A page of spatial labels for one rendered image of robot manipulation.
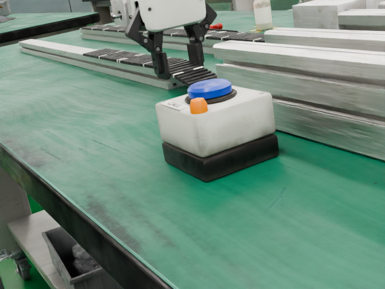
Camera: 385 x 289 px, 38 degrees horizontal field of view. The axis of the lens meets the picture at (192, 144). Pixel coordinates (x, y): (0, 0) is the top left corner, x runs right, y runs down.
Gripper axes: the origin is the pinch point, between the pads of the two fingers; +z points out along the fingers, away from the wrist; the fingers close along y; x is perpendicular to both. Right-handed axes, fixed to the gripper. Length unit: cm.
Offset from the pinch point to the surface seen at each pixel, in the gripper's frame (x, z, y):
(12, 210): -113, 56, 15
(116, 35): -67, 2, -17
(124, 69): -19.2, 2.5, 1.3
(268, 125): 34.9, 0.8, 10.0
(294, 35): 24.4, -4.3, -2.3
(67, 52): -49.5, 1.2, 2.0
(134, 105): 2.3, 3.9, 9.2
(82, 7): -1093, 48, -352
